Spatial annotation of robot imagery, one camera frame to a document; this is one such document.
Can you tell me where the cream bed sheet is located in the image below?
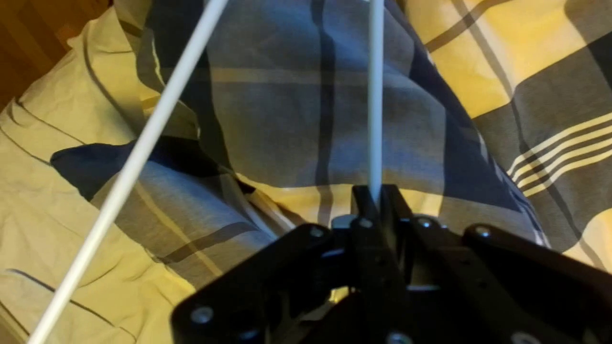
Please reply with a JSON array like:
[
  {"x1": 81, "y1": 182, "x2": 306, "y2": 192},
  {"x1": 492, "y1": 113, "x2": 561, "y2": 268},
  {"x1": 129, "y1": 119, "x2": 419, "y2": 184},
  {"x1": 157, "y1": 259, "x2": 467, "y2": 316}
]
[{"x1": 0, "y1": 10, "x2": 192, "y2": 344}]

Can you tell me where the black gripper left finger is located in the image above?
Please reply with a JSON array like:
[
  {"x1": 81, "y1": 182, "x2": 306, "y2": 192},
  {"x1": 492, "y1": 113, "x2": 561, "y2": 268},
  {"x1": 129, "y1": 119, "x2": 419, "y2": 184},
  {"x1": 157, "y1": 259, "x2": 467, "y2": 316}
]
[{"x1": 350, "y1": 186, "x2": 381, "y2": 255}]

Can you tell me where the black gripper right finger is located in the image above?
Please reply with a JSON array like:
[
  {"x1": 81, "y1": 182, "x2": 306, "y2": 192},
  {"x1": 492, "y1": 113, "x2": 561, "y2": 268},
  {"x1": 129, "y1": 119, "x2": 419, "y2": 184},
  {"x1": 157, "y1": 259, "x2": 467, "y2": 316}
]
[{"x1": 381, "y1": 186, "x2": 414, "y2": 257}]

